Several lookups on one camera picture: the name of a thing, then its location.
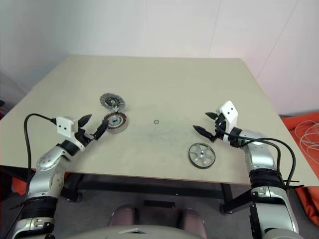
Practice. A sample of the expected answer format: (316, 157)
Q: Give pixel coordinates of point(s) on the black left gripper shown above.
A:
(82, 138)

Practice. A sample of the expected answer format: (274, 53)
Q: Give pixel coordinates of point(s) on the orange bean bag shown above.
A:
(20, 185)

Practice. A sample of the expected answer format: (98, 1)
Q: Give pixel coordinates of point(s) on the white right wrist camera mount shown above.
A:
(229, 110)

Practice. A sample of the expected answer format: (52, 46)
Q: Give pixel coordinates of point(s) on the black table frame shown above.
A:
(149, 186)

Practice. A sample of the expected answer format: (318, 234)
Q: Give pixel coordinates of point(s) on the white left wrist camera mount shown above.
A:
(64, 127)

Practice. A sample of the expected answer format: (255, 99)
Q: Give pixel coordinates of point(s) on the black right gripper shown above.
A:
(220, 129)

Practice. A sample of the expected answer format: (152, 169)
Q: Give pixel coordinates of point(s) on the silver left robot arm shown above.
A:
(47, 161)

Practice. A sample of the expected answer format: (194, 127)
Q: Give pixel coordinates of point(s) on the grey motor end cover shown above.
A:
(112, 100)

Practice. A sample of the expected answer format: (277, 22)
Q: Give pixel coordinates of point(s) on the grey robot torso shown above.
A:
(99, 235)

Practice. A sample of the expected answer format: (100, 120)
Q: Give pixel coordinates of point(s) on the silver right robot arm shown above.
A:
(259, 154)

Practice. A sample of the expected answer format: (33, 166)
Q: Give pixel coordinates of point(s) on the copper wound stator disc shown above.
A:
(119, 124)

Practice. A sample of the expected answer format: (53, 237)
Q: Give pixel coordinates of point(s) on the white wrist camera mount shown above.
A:
(229, 110)
(64, 127)

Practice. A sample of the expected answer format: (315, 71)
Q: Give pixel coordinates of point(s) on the maroon rounded pad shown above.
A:
(122, 215)
(193, 221)

